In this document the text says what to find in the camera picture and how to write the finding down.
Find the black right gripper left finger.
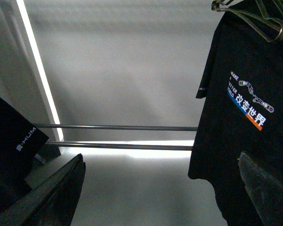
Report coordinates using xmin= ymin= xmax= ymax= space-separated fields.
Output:
xmin=0 ymin=154 xmax=86 ymax=226

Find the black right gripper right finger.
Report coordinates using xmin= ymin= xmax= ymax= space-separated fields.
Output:
xmin=238 ymin=152 xmax=283 ymax=226

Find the metal hanger on printed shirt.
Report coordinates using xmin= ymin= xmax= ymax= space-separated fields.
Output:
xmin=211 ymin=0 xmax=283 ymax=43

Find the black t-shirt with sleeve logo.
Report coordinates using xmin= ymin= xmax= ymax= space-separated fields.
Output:
xmin=0 ymin=97 xmax=49 ymax=213

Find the black printed hanging t-shirt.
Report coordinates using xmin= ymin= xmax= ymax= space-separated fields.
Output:
xmin=188 ymin=11 xmax=283 ymax=226

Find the white LED light strip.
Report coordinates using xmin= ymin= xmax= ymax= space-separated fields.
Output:
xmin=15 ymin=0 xmax=65 ymax=142

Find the lower chrome rack rail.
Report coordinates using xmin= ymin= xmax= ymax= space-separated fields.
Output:
xmin=46 ymin=142 xmax=192 ymax=151

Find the chrome rack rail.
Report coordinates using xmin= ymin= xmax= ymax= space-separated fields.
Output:
xmin=36 ymin=123 xmax=198 ymax=131
xmin=46 ymin=142 xmax=192 ymax=151

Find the upper chrome rack rail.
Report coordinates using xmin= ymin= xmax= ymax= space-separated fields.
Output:
xmin=36 ymin=123 xmax=198 ymax=131

